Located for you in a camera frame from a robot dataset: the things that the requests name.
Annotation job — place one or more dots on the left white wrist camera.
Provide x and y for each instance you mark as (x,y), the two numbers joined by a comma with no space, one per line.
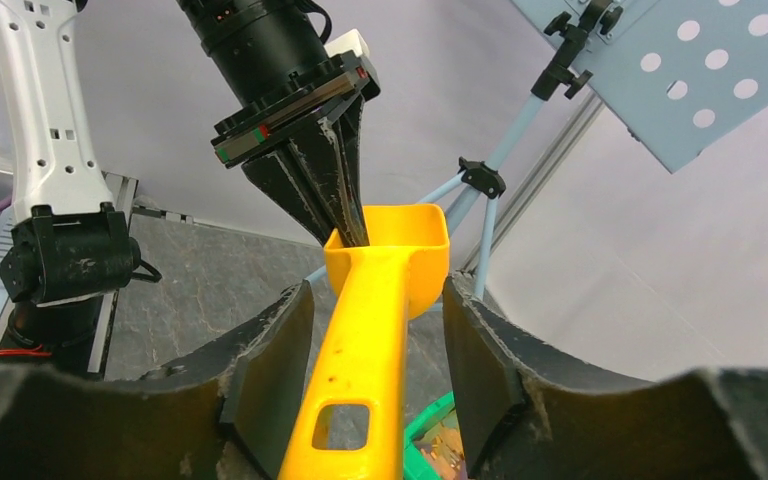
(351,41)

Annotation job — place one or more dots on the light blue music stand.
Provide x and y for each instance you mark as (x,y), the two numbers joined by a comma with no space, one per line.
(679,75)

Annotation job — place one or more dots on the yellow plastic scoop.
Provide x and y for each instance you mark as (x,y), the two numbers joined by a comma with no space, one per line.
(380,287)

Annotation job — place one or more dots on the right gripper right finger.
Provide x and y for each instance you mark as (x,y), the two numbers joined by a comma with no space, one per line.
(528,410)

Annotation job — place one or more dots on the green candy bin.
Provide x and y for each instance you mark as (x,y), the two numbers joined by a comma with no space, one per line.
(433,447)

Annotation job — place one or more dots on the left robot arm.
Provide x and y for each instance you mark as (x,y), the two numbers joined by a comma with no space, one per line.
(255,45)

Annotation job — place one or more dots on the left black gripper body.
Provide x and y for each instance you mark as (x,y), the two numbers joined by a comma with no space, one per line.
(258,124)

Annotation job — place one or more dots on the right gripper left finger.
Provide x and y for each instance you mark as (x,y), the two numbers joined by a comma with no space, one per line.
(224,411)

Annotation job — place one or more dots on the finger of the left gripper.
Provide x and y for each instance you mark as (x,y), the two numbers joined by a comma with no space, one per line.
(301,177)
(341,199)

